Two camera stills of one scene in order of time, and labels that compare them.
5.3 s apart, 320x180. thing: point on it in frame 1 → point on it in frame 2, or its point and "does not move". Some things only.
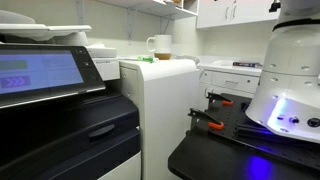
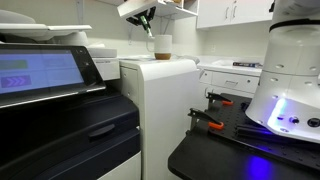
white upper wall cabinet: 212,13 does not move
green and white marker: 149,59 → 146,26
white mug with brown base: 162,46 does not move
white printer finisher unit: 166,91 does not move
